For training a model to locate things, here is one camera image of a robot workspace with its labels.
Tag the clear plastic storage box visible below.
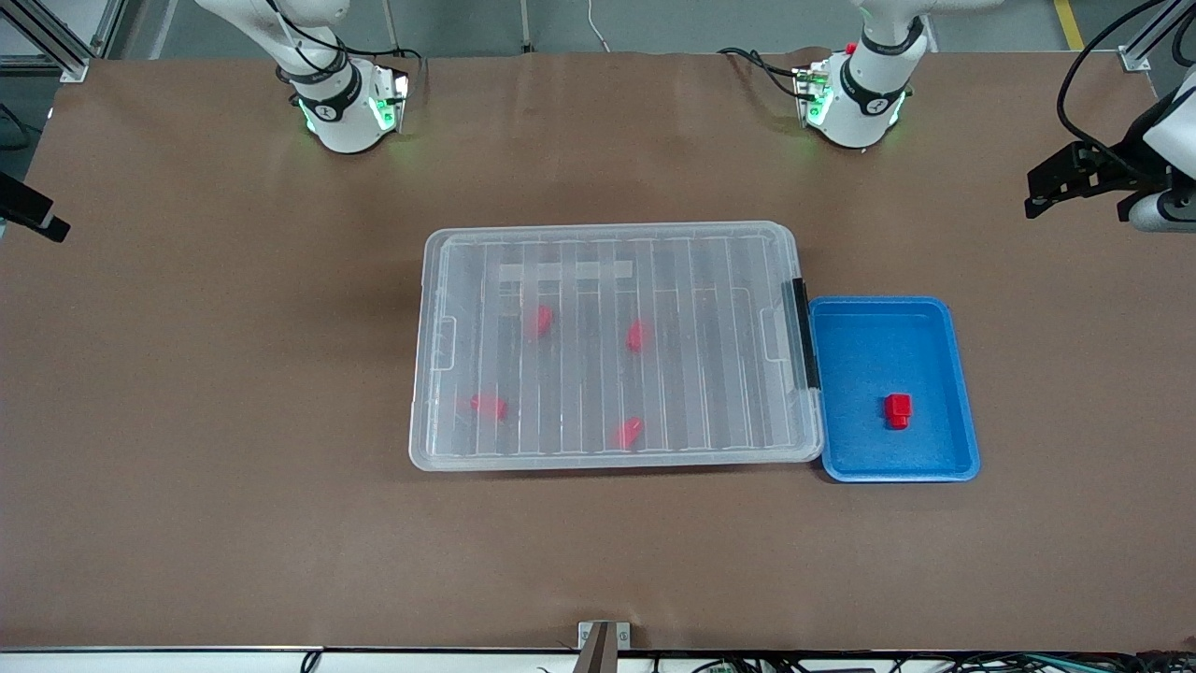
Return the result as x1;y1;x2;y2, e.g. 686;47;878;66
411;222;825;471

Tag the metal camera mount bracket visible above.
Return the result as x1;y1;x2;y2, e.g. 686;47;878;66
577;622;633;673

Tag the clear ribbed plastic lid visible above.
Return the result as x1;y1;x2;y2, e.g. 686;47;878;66
409;222;823;471

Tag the black box latch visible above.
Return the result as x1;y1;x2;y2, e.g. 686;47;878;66
792;278;821;391

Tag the aluminium frame profile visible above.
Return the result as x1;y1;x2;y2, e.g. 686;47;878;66
0;0;127;83
1117;0;1196;74

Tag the blue plastic tray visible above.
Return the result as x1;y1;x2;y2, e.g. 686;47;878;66
808;296;981;483

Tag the brown table cover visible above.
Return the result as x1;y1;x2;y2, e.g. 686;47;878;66
0;47;1196;653

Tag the black base cable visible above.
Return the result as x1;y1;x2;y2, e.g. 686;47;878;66
341;47;428;74
718;47;809;99

